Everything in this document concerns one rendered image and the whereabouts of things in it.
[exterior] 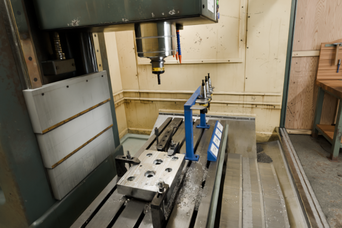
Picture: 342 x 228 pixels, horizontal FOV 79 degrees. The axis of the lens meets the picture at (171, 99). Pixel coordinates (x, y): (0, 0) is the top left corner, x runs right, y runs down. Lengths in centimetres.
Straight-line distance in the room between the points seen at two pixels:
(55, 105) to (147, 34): 50
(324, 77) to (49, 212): 341
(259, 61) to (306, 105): 202
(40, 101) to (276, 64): 157
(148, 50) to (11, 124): 57
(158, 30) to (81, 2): 29
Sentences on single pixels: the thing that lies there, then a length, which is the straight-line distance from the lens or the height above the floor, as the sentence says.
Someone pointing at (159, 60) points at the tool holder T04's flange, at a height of 149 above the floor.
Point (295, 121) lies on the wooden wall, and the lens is 376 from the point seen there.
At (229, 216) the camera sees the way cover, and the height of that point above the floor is 75.
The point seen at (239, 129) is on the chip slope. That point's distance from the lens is 184.
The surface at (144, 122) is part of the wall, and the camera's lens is 218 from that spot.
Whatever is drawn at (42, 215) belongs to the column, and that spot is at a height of 88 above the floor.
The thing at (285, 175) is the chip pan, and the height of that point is 67.
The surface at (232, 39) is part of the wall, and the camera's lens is 179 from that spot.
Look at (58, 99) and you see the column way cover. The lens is 102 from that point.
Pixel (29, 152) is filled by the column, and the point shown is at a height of 117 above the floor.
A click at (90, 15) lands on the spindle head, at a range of 84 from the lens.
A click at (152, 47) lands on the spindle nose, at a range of 77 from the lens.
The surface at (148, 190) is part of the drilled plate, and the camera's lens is 92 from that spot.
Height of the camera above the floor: 157
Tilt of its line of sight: 17 degrees down
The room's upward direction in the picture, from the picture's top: 4 degrees counter-clockwise
